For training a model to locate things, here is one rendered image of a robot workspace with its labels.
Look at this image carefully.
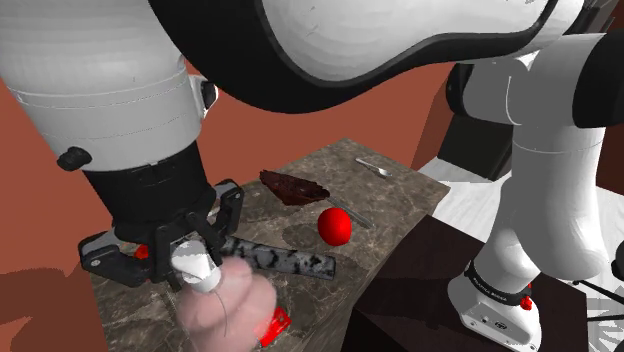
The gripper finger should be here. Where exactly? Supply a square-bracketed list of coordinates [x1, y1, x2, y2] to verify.
[186, 178, 246, 268]
[78, 227, 184, 293]

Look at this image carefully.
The dark brown bread slice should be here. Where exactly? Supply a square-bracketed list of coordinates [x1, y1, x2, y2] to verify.
[259, 169, 331, 207]

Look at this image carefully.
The grey black marbled bar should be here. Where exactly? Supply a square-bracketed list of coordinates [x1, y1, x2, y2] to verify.
[221, 236, 338, 282]

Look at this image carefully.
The red apple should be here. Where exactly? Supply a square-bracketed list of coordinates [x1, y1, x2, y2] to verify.
[317, 206, 353, 247]

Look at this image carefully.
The pink bottle with white cap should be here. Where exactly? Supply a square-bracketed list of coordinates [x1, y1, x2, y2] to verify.
[170, 240, 280, 352]

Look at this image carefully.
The silver knife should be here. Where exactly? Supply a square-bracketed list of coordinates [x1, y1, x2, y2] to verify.
[327, 196, 376, 230]

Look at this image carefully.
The red flat tool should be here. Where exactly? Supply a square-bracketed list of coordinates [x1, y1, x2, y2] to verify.
[253, 306, 293, 349]

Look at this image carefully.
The silver fork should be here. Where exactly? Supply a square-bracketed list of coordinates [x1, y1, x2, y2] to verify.
[354, 157, 394, 180]

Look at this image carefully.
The dark robot stand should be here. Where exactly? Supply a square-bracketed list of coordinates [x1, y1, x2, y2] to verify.
[341, 214, 591, 352]

